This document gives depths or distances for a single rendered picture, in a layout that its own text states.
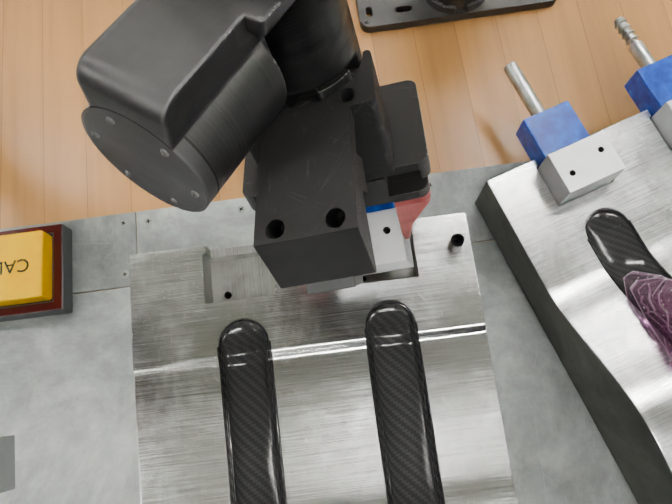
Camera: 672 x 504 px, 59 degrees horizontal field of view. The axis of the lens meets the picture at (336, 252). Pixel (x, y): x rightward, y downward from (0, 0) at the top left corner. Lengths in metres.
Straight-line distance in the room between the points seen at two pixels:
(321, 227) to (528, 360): 0.35
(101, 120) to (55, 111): 0.44
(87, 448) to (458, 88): 0.47
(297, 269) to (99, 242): 0.37
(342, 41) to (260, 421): 0.28
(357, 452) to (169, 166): 0.28
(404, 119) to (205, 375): 0.24
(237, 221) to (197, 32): 0.36
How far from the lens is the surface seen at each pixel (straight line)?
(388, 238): 0.40
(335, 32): 0.28
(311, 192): 0.25
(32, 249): 0.58
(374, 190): 0.32
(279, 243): 0.24
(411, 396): 0.45
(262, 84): 0.24
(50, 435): 0.59
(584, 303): 0.51
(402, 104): 0.35
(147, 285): 0.48
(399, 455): 0.45
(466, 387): 0.45
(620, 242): 0.54
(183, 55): 0.21
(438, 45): 0.64
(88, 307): 0.59
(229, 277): 0.49
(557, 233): 0.52
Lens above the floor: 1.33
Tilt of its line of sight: 75 degrees down
